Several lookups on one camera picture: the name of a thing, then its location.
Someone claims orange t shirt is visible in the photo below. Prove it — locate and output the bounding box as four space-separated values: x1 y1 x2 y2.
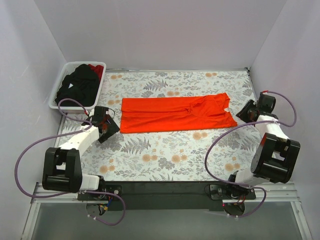
120 92 238 134

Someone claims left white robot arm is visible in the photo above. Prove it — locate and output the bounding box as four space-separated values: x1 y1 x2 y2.
42 106 120 200

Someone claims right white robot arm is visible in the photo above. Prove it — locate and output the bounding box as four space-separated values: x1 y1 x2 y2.
226 90 301 199

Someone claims white plastic laundry basket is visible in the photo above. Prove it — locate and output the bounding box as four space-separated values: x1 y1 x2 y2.
48 61 107 113

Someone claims black t shirt in basket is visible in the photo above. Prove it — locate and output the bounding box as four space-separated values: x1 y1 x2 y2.
55 64 101 107

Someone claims red t shirt in basket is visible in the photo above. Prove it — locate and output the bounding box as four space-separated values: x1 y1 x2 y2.
88 64 104 81

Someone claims floral patterned table mat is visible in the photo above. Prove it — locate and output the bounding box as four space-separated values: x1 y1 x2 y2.
49 70 286 182

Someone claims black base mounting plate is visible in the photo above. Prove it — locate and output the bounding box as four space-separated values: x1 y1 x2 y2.
77 181 257 212

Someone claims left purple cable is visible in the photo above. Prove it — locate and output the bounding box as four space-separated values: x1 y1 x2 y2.
13 97 126 227

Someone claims aluminium frame rail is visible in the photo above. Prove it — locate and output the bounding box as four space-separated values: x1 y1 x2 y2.
21 183 312 240

